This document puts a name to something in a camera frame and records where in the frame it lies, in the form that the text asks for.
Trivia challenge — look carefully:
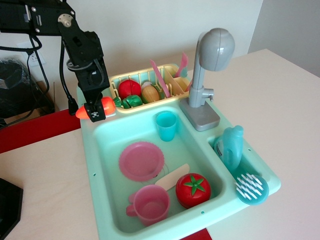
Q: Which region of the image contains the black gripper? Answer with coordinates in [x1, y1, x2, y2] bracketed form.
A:
[66, 31, 110, 123]

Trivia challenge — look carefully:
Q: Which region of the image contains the orange toy carrot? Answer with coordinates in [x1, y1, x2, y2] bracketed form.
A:
[75, 96, 116, 120]

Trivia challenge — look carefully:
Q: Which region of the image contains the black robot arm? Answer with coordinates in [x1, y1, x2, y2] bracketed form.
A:
[0, 0, 110, 122]

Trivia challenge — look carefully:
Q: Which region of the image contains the pink plastic plate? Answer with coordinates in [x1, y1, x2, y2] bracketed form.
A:
[118, 141, 165, 182]

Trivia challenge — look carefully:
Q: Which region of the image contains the green toy vegetable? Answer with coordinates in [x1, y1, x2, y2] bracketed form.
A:
[122, 95, 143, 109]

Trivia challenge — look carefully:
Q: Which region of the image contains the red toy apple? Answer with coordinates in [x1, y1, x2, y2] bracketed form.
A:
[118, 79, 142, 99]

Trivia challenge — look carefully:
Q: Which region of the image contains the yellow dish rack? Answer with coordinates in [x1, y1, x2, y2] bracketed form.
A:
[109, 64, 190, 114]

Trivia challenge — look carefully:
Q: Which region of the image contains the yellow toy corn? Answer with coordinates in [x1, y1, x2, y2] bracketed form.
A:
[141, 82, 161, 104]

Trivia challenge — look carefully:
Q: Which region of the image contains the teal plastic cup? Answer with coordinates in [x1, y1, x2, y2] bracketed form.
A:
[155, 111, 177, 142]

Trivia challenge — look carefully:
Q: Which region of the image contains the pink toy utensil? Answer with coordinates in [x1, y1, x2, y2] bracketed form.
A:
[149, 59, 171, 98]

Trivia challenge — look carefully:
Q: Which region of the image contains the black bag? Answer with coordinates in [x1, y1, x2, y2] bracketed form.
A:
[0, 59, 55, 119]

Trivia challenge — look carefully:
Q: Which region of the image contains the mint green toy sink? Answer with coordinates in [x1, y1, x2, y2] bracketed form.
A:
[76, 63, 282, 240]

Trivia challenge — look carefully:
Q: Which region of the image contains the pink and teal spatula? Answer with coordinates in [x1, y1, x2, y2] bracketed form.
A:
[174, 52, 189, 78]

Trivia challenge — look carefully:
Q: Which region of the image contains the pink plastic mug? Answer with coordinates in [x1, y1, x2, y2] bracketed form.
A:
[126, 184, 171, 226]

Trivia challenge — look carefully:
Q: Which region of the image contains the red toy tomato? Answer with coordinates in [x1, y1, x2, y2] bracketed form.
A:
[175, 173, 212, 209]

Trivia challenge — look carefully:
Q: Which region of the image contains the grey toy faucet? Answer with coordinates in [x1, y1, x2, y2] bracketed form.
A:
[179, 27, 236, 132]

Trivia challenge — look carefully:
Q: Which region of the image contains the teal detergent bottle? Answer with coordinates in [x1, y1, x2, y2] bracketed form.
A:
[213, 125, 244, 173]

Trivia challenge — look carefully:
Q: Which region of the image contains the teal dish brush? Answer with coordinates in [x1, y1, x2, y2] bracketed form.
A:
[235, 172, 269, 205]

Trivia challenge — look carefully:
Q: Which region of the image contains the white wall outlet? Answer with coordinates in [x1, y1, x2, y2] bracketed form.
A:
[16, 41, 46, 67]

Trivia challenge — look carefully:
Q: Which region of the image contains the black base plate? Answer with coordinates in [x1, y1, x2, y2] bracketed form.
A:
[0, 178, 24, 240]

